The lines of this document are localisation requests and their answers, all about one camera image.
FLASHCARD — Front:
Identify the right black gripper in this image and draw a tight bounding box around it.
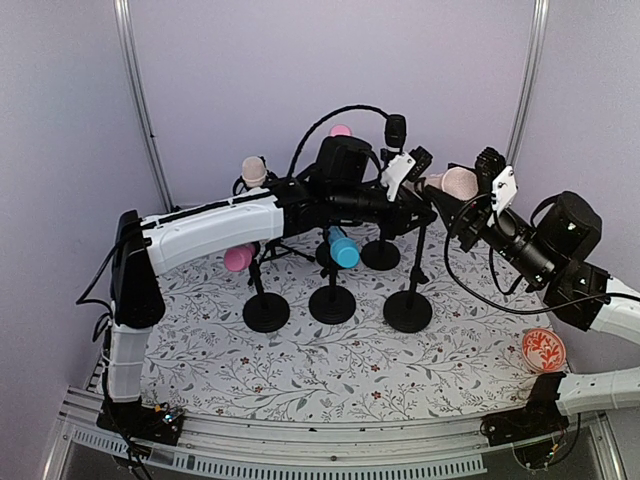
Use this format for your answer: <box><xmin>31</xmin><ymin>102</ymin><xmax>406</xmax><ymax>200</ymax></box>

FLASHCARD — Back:
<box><xmin>426</xmin><ymin>163</ymin><xmax>560</xmax><ymax>287</ymax></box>

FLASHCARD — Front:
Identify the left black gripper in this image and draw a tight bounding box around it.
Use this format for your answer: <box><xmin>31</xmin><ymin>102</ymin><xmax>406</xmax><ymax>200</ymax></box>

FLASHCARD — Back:
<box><xmin>331</xmin><ymin>184</ymin><xmax>435</xmax><ymax>238</ymax></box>

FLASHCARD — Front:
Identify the beige pink microphone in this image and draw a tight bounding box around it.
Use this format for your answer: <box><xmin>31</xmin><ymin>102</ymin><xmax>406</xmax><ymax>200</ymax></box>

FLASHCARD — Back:
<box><xmin>403</xmin><ymin>167</ymin><xmax>479</xmax><ymax>201</ymax></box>

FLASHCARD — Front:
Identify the blue microphone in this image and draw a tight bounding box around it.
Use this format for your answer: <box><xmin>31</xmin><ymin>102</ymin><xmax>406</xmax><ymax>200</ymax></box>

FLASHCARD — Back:
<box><xmin>327</xmin><ymin>226</ymin><xmax>360</xmax><ymax>269</ymax></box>

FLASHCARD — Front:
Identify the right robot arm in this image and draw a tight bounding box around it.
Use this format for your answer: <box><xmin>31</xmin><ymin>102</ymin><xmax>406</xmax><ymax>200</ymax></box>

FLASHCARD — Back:
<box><xmin>414</xmin><ymin>147</ymin><xmax>639</xmax><ymax>436</ymax></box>

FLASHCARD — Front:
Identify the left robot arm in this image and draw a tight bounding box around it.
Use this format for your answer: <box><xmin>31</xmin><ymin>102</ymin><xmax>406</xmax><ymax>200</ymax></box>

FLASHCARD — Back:
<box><xmin>105</xmin><ymin>135</ymin><xmax>436</xmax><ymax>434</ymax></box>

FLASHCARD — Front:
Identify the pink microphone back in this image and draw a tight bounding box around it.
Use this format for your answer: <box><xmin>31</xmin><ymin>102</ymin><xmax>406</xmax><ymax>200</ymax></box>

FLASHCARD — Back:
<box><xmin>329</xmin><ymin>124</ymin><xmax>352</xmax><ymax>137</ymax></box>

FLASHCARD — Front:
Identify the black microphone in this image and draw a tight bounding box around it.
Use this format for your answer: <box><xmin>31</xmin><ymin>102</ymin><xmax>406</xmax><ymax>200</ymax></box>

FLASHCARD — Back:
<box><xmin>384</xmin><ymin>114</ymin><xmax>407</xmax><ymax>152</ymax></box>

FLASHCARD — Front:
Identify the black tripod shockmount stand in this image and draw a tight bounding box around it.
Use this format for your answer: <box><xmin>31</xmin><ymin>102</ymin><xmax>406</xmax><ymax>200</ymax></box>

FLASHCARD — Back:
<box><xmin>232</xmin><ymin>165</ymin><xmax>316</xmax><ymax>265</ymax></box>

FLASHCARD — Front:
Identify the beige microphone in shockmount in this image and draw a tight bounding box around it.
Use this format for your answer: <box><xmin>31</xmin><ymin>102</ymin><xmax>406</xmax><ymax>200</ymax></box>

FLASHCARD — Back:
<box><xmin>241</xmin><ymin>156</ymin><xmax>268</xmax><ymax>189</ymax></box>

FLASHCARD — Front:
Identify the floral table mat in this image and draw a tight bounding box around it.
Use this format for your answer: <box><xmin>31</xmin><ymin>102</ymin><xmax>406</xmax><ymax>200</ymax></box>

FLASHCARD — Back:
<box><xmin>141</xmin><ymin>223</ymin><xmax>551</xmax><ymax>423</ymax></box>

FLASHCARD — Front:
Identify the red white patterned bowl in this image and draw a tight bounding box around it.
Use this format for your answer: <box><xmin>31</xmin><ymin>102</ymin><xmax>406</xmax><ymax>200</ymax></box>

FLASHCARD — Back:
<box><xmin>522</xmin><ymin>328</ymin><xmax>566</xmax><ymax>374</ymax></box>

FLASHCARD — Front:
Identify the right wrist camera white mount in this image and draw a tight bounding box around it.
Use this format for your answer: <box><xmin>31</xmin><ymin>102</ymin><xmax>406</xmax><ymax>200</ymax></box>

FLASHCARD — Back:
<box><xmin>491</xmin><ymin>165</ymin><xmax>518</xmax><ymax>215</ymax></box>

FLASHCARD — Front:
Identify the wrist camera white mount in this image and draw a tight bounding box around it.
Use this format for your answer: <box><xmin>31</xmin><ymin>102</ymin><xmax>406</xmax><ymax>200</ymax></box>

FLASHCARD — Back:
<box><xmin>491</xmin><ymin>165</ymin><xmax>518</xmax><ymax>215</ymax></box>
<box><xmin>380</xmin><ymin>152</ymin><xmax>415</xmax><ymax>202</ymax></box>

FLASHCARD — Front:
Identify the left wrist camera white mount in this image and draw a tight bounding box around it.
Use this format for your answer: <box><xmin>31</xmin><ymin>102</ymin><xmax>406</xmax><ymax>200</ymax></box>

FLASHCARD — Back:
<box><xmin>380</xmin><ymin>152</ymin><xmax>415</xmax><ymax>202</ymax></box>

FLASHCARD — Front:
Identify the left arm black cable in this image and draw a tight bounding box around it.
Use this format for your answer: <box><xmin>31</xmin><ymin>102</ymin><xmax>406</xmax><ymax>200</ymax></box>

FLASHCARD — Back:
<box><xmin>287</xmin><ymin>103</ymin><xmax>396</xmax><ymax>181</ymax></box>

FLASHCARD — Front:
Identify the right aluminium frame post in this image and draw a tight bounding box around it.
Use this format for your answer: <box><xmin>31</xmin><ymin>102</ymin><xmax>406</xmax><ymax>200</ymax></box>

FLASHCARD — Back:
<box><xmin>506</xmin><ymin>0</ymin><xmax>550</xmax><ymax>167</ymax></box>

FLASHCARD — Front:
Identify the aluminium frame post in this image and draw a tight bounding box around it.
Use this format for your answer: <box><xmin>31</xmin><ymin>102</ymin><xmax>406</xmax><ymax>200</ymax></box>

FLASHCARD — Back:
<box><xmin>506</xmin><ymin>0</ymin><xmax>550</xmax><ymax>167</ymax></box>
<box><xmin>113</xmin><ymin>0</ymin><xmax>175</xmax><ymax>212</ymax></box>

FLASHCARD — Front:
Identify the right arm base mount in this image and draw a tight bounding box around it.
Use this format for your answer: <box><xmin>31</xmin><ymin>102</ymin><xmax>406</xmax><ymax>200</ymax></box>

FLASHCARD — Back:
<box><xmin>479</xmin><ymin>372</ymin><xmax>569</xmax><ymax>446</ymax></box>

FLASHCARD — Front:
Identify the front aluminium rail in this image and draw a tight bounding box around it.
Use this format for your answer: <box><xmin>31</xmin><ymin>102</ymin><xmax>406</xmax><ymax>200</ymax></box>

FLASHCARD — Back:
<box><xmin>43</xmin><ymin>387</ymin><xmax>639</xmax><ymax>479</ymax></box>

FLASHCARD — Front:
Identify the left aluminium frame post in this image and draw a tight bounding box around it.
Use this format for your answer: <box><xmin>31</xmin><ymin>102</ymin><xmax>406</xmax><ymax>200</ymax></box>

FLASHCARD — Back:
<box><xmin>113</xmin><ymin>0</ymin><xmax>175</xmax><ymax>212</ymax></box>

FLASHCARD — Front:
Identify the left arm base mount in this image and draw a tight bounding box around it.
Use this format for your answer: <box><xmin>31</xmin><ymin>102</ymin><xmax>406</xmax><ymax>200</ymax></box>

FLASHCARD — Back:
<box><xmin>96</xmin><ymin>397</ymin><xmax>186</xmax><ymax>446</ymax></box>

